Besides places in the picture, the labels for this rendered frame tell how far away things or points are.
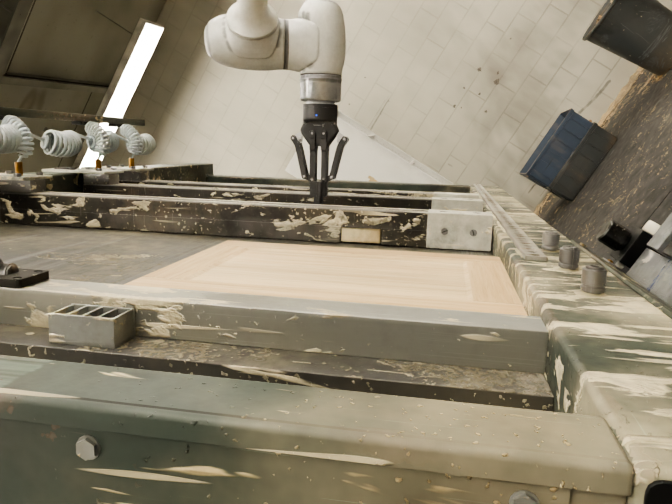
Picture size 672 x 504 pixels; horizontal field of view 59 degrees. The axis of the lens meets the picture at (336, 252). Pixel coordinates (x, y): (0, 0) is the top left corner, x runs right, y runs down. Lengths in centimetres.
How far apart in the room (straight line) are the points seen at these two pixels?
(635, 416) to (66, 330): 49
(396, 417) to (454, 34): 579
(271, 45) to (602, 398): 102
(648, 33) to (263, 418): 488
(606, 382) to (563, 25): 577
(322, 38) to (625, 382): 100
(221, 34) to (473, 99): 487
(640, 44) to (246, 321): 470
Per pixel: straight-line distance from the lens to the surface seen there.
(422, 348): 57
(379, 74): 608
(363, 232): 120
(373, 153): 466
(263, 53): 128
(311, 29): 129
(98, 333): 62
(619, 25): 506
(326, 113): 129
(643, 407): 41
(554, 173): 503
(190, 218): 129
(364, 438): 33
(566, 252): 80
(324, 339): 58
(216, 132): 652
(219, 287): 75
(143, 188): 169
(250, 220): 125
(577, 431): 36
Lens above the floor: 107
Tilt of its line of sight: 3 degrees up
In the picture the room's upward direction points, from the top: 57 degrees counter-clockwise
